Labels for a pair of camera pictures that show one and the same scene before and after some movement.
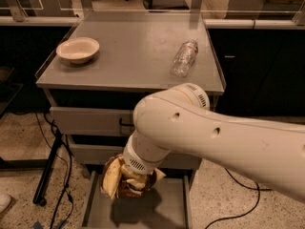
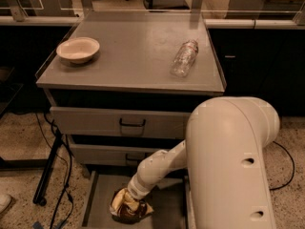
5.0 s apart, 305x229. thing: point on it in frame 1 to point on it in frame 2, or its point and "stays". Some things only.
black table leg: [44, 176] stays
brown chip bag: [118, 180] to [128, 209]
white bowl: [78, 50] stays
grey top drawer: [92, 122] stays
